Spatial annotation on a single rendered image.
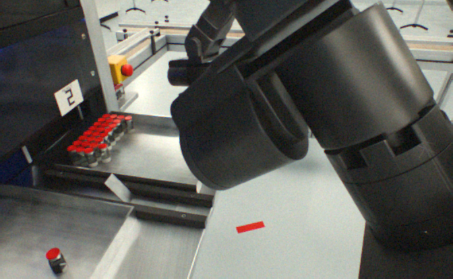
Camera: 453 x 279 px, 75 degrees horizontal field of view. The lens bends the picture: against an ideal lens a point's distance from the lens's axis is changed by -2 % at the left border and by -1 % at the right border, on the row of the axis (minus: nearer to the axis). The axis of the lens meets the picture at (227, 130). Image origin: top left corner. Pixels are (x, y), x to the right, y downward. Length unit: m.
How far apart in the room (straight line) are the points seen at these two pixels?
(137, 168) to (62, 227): 0.20
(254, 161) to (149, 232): 0.47
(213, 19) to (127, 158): 0.40
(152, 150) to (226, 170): 0.64
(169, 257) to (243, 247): 1.11
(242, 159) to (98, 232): 0.50
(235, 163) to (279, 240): 1.54
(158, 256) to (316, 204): 1.45
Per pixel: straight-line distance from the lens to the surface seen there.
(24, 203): 0.77
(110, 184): 0.66
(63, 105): 0.82
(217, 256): 1.63
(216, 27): 0.65
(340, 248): 1.75
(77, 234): 0.65
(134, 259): 0.59
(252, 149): 0.16
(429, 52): 1.64
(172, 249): 0.58
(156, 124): 0.91
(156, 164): 0.75
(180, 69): 0.73
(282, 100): 0.17
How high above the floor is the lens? 1.35
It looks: 33 degrees down
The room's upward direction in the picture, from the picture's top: straight up
